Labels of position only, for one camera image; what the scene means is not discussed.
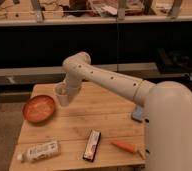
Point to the yellow translucent gripper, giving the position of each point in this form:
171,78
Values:
72,93

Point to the translucent white cup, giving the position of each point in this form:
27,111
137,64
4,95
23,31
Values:
61,94

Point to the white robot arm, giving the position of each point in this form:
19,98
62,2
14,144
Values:
167,110

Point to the orange ceramic bowl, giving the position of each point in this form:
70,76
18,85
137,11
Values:
39,108

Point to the wooden table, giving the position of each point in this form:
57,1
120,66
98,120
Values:
93,109

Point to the black and white candy bar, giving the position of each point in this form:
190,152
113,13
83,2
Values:
91,146

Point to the white plastic bottle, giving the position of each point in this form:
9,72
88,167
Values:
40,152

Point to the blue sponge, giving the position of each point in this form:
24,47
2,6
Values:
137,114

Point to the orange toy carrot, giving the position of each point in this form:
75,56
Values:
128,147

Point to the long shelf bench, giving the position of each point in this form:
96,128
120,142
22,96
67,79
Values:
120,35

